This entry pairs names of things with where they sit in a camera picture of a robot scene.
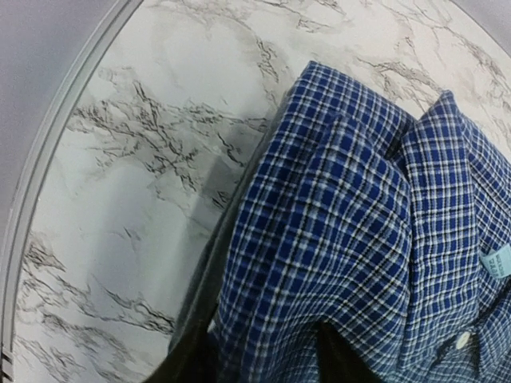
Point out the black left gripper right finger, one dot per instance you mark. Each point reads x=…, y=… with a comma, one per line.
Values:
x=337, y=361

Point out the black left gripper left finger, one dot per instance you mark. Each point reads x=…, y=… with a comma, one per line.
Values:
x=192, y=359

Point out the blue checked long sleeve shirt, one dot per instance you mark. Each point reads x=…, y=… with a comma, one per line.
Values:
x=394, y=230

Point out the black white plaid folded shirt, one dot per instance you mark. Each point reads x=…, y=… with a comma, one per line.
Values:
x=203, y=290

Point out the aluminium back wall rail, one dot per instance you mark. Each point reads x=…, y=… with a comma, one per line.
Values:
x=37, y=161

